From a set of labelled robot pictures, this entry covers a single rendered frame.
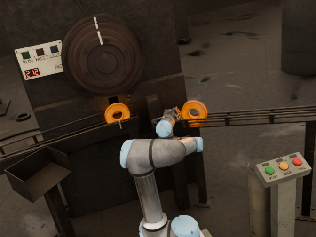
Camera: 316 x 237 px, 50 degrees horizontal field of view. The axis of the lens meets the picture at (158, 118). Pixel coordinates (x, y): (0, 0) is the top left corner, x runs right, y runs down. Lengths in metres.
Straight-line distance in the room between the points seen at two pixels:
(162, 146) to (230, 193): 1.28
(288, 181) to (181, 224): 0.57
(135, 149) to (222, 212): 1.18
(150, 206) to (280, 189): 0.66
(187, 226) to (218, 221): 0.80
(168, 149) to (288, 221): 0.88
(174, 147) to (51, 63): 1.04
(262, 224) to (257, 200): 0.18
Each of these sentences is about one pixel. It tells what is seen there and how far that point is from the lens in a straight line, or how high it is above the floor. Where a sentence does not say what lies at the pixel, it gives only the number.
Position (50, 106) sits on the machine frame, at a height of 0.87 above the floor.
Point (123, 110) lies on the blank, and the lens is 2.09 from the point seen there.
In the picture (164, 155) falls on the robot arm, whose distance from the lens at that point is 1.29.
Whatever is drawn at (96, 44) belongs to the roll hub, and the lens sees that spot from 1.84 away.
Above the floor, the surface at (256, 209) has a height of 0.26.
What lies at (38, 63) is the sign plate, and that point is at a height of 1.14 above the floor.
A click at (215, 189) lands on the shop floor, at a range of 2.54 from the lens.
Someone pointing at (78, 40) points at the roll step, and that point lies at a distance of 1.89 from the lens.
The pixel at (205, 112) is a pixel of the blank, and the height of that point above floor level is 0.72.
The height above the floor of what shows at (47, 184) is 0.60.
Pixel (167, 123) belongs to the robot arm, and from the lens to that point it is 1.66.
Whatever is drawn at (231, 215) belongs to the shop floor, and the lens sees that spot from 2.34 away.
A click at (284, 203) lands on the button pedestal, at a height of 0.40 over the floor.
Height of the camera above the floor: 1.64
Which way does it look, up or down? 27 degrees down
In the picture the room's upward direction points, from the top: 10 degrees counter-clockwise
